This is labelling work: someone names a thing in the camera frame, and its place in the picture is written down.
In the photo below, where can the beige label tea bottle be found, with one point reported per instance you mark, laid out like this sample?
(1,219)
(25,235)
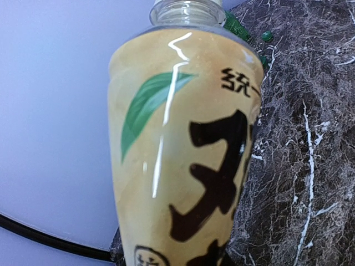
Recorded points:
(183,99)

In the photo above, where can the green plastic soda bottle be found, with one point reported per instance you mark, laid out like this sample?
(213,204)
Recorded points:
(233,25)

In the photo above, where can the dark green bottle cap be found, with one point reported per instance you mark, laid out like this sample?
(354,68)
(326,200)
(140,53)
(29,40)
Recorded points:
(265,62)

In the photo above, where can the bright green bottle cap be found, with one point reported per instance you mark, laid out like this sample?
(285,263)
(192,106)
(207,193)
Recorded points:
(267,36)

